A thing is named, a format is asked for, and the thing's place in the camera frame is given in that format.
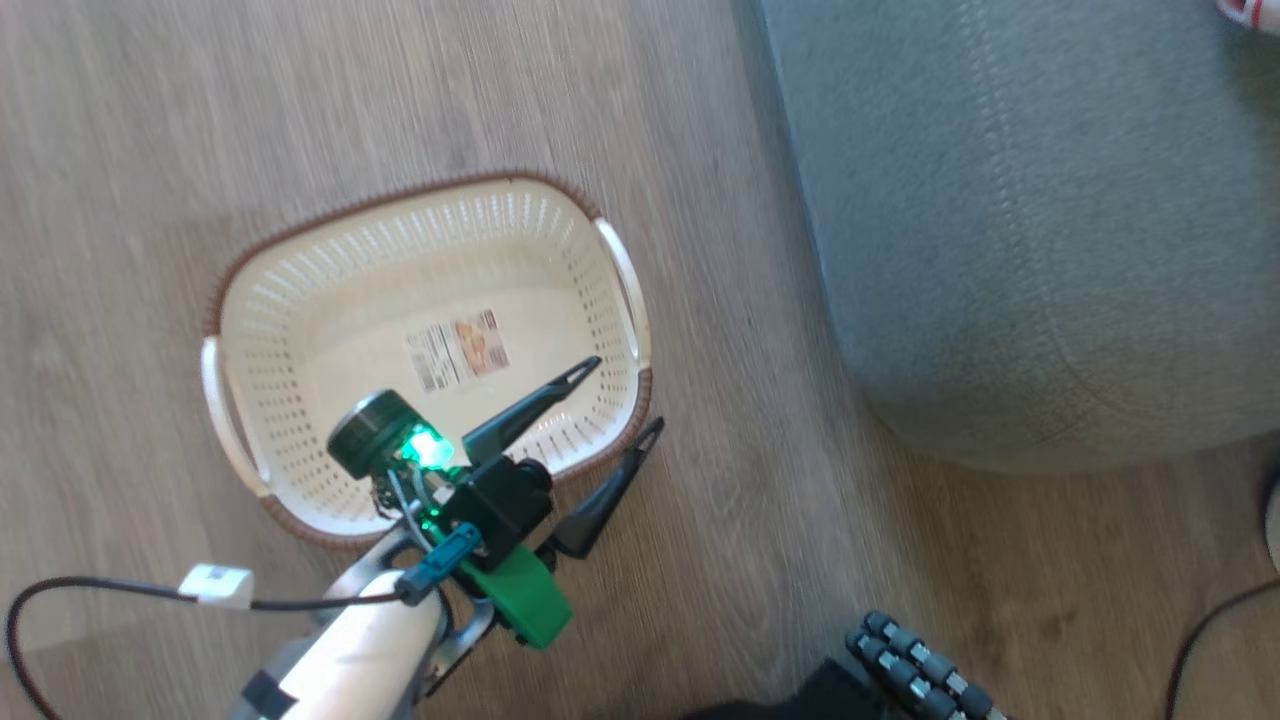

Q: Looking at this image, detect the black cable with teal plug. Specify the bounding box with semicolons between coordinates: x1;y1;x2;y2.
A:
4;522;485;720

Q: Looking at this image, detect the left gripper black green body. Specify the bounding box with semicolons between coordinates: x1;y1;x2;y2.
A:
425;455;575;651

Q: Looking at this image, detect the printed sticker label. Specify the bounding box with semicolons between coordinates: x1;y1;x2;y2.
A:
404;308;512;394

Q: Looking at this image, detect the thin black floor cable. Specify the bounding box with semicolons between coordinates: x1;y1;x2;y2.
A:
1163;578;1280;720

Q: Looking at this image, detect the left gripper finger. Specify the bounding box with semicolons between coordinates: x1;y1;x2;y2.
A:
546;417;666;562
461;355;604;468

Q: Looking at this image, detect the red and white garment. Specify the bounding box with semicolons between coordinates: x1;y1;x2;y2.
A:
1215;0;1280;37

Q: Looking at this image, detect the white cable tag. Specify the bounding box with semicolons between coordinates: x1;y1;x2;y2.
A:
178;563;257;612

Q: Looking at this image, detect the cream laundry basket brown rim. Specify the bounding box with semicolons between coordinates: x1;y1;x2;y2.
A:
199;169;655;550

